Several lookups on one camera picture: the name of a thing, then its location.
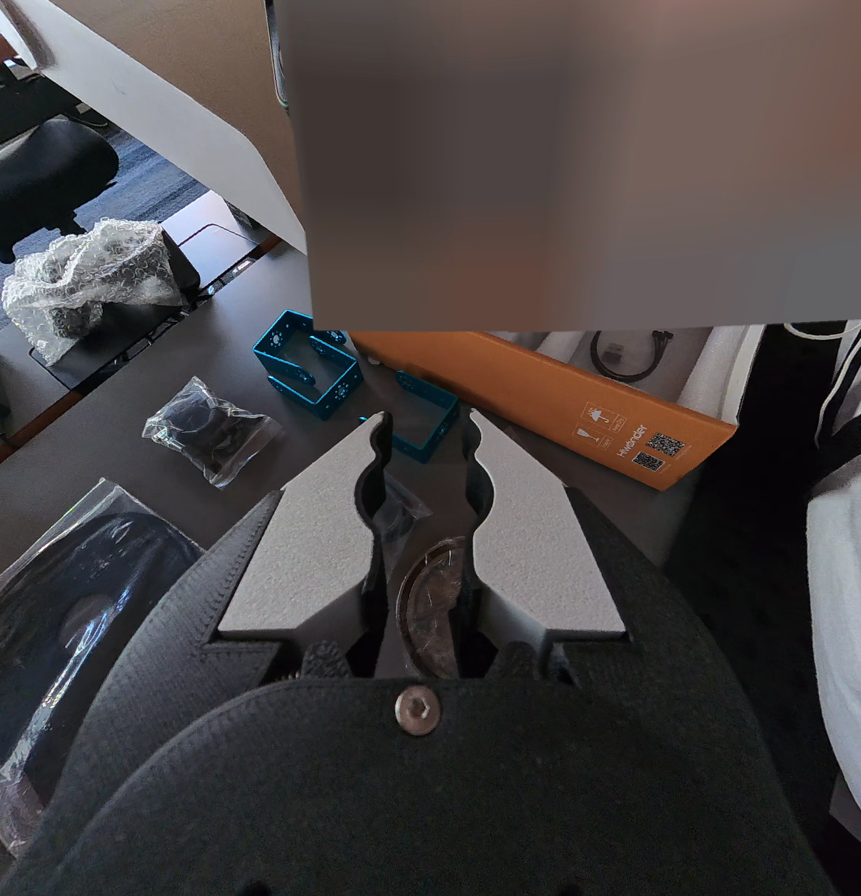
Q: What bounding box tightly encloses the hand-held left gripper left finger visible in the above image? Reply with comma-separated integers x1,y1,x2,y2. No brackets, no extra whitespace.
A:
217,410,396,673

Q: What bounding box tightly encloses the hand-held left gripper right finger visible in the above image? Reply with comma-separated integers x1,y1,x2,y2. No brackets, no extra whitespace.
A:
462,409,630,655

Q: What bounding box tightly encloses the orange cardboard box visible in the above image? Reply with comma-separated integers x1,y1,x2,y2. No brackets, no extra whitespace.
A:
10,0,767,492

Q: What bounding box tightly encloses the bubble wrap bundle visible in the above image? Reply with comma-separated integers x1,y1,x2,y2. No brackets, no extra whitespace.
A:
2,217,186,366

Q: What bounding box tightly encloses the desk with wooden edge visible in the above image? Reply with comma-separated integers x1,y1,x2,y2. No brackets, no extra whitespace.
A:
0,188,312,484

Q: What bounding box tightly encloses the plastic-wrapped round disc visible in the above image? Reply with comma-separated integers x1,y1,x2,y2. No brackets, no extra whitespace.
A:
395,535,476,676

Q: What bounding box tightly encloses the clear bag of black parts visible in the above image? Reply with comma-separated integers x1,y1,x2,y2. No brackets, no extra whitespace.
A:
142,376,284,491

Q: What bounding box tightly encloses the large clear bag black item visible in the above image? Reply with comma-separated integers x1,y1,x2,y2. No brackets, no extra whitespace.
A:
0,478,209,858

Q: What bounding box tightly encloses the white foam insert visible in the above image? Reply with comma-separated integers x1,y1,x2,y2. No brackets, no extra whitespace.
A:
500,328,753,407

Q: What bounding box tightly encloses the black office chair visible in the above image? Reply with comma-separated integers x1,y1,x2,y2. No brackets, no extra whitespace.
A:
0,118,119,263

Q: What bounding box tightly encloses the blue double metal bracket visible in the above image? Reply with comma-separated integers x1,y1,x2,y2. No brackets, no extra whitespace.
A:
253,309,364,421

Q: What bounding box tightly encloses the blue metal U bracket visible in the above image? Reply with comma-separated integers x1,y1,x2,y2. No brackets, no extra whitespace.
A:
358,370,461,464

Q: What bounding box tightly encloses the black cable bundle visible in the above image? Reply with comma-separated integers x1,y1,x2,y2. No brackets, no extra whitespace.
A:
590,329,676,382

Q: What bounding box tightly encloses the black shoulder strap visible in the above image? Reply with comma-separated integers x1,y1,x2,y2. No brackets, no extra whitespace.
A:
812,406,861,494

